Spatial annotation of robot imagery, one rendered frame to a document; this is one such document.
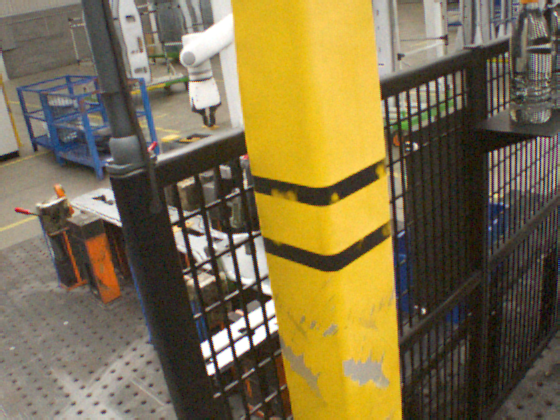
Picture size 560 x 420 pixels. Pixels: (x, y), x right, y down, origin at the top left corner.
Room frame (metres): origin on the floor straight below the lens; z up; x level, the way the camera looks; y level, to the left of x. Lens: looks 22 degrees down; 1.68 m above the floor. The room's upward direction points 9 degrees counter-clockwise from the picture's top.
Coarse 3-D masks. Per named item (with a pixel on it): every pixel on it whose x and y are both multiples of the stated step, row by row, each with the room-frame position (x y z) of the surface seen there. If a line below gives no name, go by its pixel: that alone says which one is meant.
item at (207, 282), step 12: (204, 276) 1.21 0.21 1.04; (192, 288) 1.18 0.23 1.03; (204, 288) 1.17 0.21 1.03; (216, 288) 1.20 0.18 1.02; (192, 300) 1.18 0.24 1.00; (204, 300) 1.17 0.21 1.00; (216, 300) 1.20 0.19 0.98; (216, 312) 1.19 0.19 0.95; (228, 312) 1.21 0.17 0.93; (216, 324) 1.18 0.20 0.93; (204, 336) 1.20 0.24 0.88; (240, 360) 1.21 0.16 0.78; (228, 372) 1.18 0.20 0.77; (228, 384) 1.18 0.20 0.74; (228, 396) 1.17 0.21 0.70
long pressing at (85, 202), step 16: (96, 192) 2.17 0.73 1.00; (112, 192) 2.13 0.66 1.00; (80, 208) 2.01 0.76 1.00; (96, 208) 1.97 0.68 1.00; (112, 208) 1.94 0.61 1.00; (176, 208) 1.82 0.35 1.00; (192, 224) 1.66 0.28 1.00; (176, 240) 1.56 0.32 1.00; (192, 240) 1.54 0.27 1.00; (224, 240) 1.50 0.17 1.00; (256, 240) 1.47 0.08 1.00; (224, 256) 1.40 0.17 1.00; (240, 256) 1.38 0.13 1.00; (240, 272) 1.29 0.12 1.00; (256, 288) 1.21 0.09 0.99
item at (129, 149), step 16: (96, 0) 0.45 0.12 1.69; (96, 16) 0.45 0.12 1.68; (96, 32) 0.45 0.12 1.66; (112, 32) 0.45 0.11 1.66; (96, 48) 0.45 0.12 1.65; (112, 48) 0.46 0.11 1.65; (96, 64) 0.46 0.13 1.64; (112, 64) 0.45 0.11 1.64; (112, 80) 0.45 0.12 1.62; (112, 96) 0.45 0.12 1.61; (128, 96) 0.45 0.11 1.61; (112, 112) 0.45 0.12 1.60; (128, 112) 0.46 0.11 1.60; (112, 128) 0.46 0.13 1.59; (128, 128) 0.46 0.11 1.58; (112, 144) 0.45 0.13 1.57; (128, 144) 0.45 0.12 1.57; (144, 144) 0.45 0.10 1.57; (112, 160) 0.46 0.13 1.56; (128, 160) 0.45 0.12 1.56; (144, 160) 0.46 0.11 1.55; (160, 208) 0.46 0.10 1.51
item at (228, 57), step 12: (216, 0) 5.66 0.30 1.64; (228, 0) 5.69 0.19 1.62; (216, 12) 5.69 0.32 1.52; (228, 12) 5.67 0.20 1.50; (228, 48) 5.63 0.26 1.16; (228, 60) 5.64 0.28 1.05; (228, 72) 5.66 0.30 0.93; (228, 84) 5.69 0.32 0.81; (228, 96) 5.72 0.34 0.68; (240, 108) 5.65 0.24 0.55; (240, 120) 5.63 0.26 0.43
